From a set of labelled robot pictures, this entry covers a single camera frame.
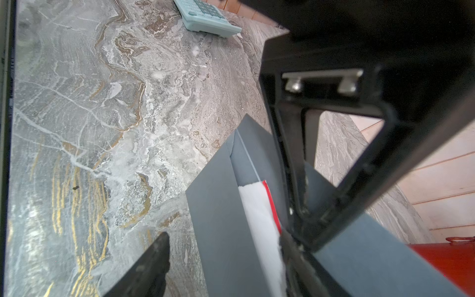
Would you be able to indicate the grey paper envelope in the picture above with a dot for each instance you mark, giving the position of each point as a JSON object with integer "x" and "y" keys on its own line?
{"x": 365, "y": 259}

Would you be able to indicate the red pencil cup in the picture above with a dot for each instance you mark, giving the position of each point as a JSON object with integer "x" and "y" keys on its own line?
{"x": 454, "y": 259}

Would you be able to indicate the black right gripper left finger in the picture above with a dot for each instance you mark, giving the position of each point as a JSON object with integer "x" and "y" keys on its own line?
{"x": 147, "y": 277}

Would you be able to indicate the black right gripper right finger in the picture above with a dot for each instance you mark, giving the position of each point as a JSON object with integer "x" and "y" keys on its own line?
{"x": 305, "y": 276}

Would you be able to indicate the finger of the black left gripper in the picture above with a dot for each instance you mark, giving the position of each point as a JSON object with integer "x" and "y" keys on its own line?
{"x": 350, "y": 119}

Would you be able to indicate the teal desk calculator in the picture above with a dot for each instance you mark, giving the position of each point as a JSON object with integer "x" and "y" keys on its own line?
{"x": 199, "y": 16}

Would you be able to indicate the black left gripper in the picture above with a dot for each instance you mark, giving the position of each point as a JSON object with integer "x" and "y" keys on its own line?
{"x": 332, "y": 36}

